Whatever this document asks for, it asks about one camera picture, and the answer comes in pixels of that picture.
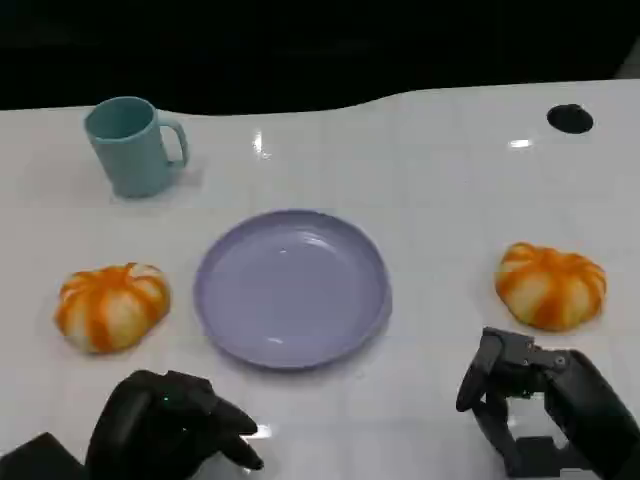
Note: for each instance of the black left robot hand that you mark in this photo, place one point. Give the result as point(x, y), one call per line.
point(150, 425)

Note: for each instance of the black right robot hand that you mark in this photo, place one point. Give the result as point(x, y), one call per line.
point(585, 400)

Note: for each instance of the orange and white bread roll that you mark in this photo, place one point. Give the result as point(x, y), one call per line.
point(112, 307)
point(550, 287)

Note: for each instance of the lilac plate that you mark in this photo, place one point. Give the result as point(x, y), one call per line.
point(290, 295)

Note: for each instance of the pale green mug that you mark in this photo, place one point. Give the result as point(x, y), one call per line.
point(132, 155)

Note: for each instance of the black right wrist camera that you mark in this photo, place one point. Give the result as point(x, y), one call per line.
point(542, 457)

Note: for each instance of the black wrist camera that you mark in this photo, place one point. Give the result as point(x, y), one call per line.
point(542, 457)
point(40, 460)

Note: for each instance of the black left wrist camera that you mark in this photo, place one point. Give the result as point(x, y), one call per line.
point(40, 460)

